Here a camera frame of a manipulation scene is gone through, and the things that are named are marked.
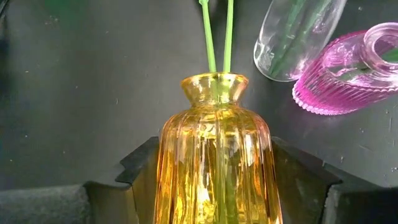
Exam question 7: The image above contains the amber ribbed glass vase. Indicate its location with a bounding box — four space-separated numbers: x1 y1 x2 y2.
154 72 284 224

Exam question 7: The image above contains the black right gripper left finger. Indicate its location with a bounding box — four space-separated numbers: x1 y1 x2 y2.
0 136 161 224

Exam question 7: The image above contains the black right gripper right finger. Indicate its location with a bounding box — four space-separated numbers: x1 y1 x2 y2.
271 136 398 224

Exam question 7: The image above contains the clear glass vase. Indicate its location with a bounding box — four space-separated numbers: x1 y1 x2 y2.
253 0 348 83

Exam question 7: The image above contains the pink ribbed glass vase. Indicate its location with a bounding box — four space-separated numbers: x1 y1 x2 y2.
292 21 398 116

